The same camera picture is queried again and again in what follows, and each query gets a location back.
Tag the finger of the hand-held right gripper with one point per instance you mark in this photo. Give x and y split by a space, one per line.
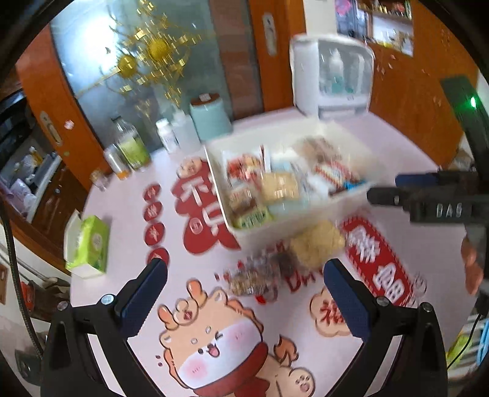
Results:
386 196
416 180

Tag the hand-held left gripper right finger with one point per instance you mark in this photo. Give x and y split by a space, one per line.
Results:
345 301

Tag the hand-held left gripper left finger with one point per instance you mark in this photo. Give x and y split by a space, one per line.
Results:
141 301

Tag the white plastic basket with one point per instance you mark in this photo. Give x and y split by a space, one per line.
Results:
290 221

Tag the pile of assorted snacks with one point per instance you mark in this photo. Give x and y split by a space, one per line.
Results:
279 187

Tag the person's right hand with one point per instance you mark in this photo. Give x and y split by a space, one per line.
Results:
473 271

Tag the yellow puffed rice cake packet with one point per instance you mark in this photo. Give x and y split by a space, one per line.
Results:
317 242

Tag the green tissue box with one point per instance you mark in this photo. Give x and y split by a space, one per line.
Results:
89 244

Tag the clear nut bar packet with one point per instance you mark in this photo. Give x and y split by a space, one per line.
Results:
256 275

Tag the green plastic packet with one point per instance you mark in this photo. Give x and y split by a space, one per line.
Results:
460 345

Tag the small glass jar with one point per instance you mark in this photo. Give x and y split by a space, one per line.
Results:
100 181

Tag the small orange bottomed bottle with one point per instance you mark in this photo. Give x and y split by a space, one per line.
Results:
116 164

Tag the white countertop cabinet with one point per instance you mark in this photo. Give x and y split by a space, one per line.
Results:
305 76

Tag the green label glass bottle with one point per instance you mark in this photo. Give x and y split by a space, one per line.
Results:
133 150

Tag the white pill bottle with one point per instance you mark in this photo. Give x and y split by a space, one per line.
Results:
167 135

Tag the translucent white plastic bottle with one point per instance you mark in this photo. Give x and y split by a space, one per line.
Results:
186 129

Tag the teal canister with brown lid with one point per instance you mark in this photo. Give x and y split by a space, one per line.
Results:
210 118

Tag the gold branch ornament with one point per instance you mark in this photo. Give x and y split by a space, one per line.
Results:
156 49

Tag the wooden wall shelf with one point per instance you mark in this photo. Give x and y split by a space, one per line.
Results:
382 23

